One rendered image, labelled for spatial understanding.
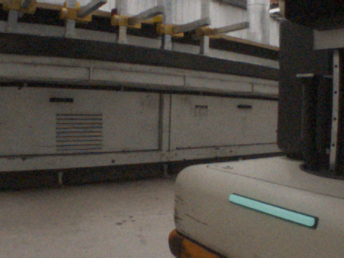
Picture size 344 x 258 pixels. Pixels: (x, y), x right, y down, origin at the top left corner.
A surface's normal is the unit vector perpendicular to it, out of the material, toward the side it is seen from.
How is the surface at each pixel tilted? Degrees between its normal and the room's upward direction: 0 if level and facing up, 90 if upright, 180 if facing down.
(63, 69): 90
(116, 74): 90
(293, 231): 90
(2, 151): 90
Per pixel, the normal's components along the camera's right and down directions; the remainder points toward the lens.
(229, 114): 0.57, 0.06
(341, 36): -0.83, 0.00
